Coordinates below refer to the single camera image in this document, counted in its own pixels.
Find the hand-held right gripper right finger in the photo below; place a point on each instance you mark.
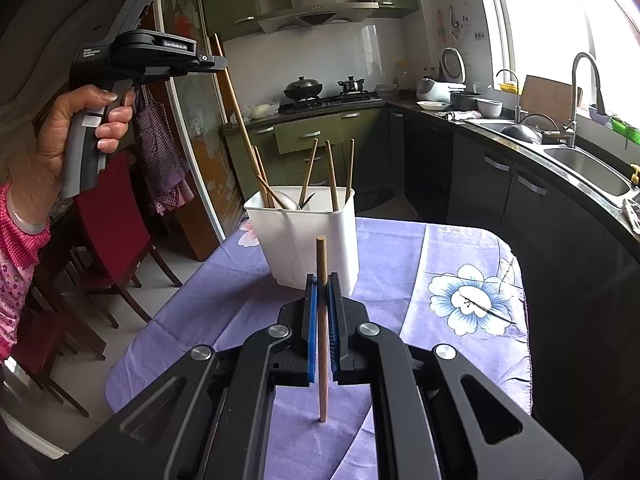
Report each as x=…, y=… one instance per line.
x=334, y=340

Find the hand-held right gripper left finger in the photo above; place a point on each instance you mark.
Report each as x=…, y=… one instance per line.
x=312, y=330

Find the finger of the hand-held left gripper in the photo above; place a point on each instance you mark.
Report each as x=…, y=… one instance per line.
x=210, y=63

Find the white plastic utensil holder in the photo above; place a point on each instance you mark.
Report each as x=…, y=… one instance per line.
x=300, y=240

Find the person's left forearm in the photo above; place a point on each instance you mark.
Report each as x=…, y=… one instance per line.
x=20, y=260

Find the person's left hand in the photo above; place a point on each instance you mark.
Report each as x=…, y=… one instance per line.
x=50, y=140

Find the white plastic bag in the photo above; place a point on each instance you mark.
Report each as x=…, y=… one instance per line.
x=264, y=110

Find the glass sliding door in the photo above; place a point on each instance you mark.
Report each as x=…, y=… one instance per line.
x=200, y=135

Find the black wok with lid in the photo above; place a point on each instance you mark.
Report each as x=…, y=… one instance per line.
x=302, y=89

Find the purple floral tablecloth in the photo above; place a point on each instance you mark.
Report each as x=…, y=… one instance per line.
x=400, y=260

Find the checked purple apron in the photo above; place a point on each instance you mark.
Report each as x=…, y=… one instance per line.
x=160, y=160

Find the wooden chopsticks left group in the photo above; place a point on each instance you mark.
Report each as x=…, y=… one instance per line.
x=295, y=135

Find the dark utensil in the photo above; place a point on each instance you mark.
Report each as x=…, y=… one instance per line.
x=307, y=200

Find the metal spoon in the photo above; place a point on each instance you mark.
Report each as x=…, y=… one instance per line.
x=287, y=201

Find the black cooking pot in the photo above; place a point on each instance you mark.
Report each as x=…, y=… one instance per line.
x=351, y=85

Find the red wooden chair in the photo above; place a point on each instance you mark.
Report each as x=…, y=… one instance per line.
x=110, y=220
x=45, y=350

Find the white rice cooker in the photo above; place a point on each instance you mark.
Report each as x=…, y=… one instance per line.
x=435, y=89

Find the white plate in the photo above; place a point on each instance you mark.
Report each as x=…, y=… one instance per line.
x=433, y=105

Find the dark lower kitchen cabinets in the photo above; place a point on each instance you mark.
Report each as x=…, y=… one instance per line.
x=550, y=240

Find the dark pot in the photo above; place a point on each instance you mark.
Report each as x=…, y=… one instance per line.
x=465, y=101

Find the dish cloth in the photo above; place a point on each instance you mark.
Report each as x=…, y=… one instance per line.
x=462, y=115

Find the white bowl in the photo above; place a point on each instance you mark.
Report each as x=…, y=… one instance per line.
x=489, y=108

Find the dark pan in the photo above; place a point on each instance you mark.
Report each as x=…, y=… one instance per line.
x=522, y=132

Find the yellow sponge holder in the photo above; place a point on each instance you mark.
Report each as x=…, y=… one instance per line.
x=509, y=87

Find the steel sink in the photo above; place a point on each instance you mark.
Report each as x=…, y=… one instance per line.
x=585, y=165

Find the small chrome faucet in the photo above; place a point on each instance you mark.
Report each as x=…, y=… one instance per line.
x=517, y=95

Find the wooden cutting board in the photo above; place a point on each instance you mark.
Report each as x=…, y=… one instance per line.
x=547, y=100

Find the kitchen window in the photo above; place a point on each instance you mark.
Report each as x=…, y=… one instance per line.
x=550, y=20

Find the purple small bowl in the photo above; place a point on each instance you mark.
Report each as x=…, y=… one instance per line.
x=600, y=116

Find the tall chrome faucet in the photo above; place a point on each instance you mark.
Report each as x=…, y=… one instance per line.
x=575, y=75

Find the green plastic container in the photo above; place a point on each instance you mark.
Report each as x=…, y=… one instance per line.
x=625, y=130

